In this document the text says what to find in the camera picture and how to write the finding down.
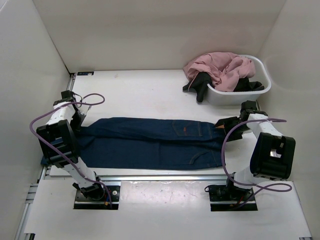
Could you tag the white plastic basket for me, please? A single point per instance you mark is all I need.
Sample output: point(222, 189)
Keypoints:
point(218, 98)

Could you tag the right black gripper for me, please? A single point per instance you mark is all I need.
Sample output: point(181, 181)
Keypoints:
point(226, 122)

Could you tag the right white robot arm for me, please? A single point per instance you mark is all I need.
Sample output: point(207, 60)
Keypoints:
point(272, 156)

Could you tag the aluminium rail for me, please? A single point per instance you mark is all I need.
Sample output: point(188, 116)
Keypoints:
point(164, 178)

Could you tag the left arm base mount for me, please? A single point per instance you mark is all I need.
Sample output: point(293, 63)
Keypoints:
point(99, 199)

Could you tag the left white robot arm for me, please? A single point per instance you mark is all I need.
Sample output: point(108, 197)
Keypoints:
point(60, 147)

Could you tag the small blue label sticker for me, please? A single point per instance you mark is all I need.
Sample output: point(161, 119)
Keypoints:
point(85, 73)

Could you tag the black garment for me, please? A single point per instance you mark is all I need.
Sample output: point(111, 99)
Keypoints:
point(202, 79)

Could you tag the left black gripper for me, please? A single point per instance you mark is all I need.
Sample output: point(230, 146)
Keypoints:
point(76, 127)

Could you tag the dark blue denim trousers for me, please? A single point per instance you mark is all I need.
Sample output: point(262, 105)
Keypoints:
point(150, 144)

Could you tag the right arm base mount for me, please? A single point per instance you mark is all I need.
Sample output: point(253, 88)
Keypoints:
point(225, 198)

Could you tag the pink garment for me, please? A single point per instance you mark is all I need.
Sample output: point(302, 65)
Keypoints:
point(224, 68)

